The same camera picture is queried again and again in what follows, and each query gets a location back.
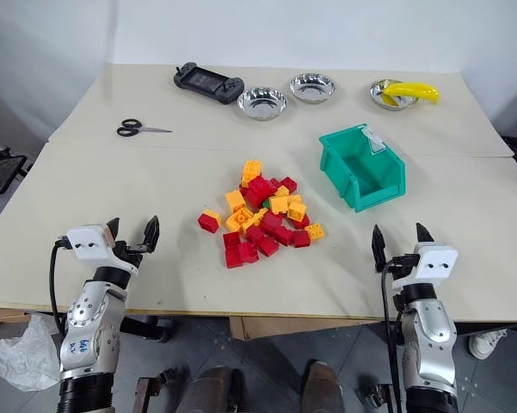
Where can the black table leg base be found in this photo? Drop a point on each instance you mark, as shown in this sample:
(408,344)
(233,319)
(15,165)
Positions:
(148,328)

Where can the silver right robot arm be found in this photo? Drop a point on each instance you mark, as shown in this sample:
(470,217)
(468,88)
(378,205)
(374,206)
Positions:
(430,340)

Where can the black metal stand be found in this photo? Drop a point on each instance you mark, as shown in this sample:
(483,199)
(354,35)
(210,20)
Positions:
(2,172)

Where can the yellow toy banana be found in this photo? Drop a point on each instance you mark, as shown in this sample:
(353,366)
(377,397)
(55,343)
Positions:
(413,91)

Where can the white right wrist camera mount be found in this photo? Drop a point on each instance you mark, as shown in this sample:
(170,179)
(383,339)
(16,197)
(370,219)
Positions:
(434,264)

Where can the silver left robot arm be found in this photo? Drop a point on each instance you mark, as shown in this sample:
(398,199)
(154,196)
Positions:
(88,327)

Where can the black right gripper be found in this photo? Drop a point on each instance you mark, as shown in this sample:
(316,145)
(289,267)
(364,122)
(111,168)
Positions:
(402,266)

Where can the dark grey handheld game console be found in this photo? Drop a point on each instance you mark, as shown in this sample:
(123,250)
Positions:
(206,81)

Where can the white plastic bag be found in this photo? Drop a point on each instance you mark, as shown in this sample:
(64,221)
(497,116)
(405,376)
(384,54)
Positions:
(23,357)

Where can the brown metal bracket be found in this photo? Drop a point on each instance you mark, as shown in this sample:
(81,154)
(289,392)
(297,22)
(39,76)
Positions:
(148,389)

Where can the steel bowl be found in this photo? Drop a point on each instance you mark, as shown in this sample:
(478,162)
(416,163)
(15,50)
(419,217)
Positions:
(378,92)
(261,103)
(312,88)

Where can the small red building block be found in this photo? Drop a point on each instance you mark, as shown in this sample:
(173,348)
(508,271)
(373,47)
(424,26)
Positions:
(275,182)

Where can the white shoe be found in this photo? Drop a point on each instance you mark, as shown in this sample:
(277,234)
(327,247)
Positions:
(487,343)

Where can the green plastic storage bin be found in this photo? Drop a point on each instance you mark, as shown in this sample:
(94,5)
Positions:
(361,172)

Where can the dark rounded shape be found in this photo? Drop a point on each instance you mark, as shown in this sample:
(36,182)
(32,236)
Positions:
(322,387)
(213,389)

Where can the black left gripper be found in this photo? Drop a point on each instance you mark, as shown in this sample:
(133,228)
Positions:
(128,255)

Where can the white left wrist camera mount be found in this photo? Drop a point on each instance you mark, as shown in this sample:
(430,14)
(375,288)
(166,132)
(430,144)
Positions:
(88,243)

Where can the green plastic toy brick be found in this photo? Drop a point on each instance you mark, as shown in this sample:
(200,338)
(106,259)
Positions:
(267,203)

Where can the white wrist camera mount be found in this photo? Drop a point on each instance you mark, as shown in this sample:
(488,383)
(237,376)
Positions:
(434,264)
(88,243)

